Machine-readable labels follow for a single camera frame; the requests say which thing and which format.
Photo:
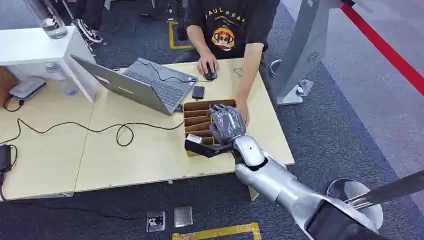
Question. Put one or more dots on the person's right hand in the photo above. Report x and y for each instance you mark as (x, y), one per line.
(206, 61)

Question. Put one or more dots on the person's left hand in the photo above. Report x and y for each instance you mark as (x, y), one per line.
(243, 112)

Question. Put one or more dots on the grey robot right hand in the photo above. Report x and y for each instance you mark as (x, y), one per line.
(228, 124)

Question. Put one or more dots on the black computer mouse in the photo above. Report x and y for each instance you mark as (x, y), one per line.
(210, 75)

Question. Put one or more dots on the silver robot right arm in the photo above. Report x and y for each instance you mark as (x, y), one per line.
(281, 185)

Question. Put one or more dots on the wooden card box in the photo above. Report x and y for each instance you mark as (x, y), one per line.
(197, 119)

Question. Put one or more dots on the small black phone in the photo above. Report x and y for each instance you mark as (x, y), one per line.
(198, 92)

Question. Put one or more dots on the silver laptop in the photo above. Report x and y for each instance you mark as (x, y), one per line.
(149, 84)

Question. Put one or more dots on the grey panel stand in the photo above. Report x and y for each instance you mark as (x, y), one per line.
(303, 46)

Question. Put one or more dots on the plain steel floor socket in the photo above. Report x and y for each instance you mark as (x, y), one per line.
(183, 216)

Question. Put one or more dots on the yellow floor tape strip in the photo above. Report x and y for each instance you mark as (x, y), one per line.
(215, 232)

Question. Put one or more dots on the floor socket with plug holes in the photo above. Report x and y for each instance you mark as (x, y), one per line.
(155, 222)

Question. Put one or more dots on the standing person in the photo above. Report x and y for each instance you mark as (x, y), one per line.
(89, 20)

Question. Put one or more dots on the clear bottle with blue cap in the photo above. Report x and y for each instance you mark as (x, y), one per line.
(63, 81)

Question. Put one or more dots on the red barrier band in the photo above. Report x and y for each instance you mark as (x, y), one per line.
(384, 48)

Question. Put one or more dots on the clear water bottle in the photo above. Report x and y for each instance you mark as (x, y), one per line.
(49, 20)

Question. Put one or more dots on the white side table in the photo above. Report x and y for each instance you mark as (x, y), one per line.
(30, 46)

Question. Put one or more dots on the grey flat device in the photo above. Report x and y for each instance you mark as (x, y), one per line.
(27, 88)

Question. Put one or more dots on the black power adapter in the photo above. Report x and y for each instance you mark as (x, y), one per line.
(4, 159)

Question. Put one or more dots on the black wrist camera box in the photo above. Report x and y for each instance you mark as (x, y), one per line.
(207, 149)

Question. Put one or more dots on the round steel post base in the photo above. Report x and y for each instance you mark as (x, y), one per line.
(359, 193)

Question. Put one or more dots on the dark steel post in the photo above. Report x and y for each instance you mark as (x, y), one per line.
(391, 188)

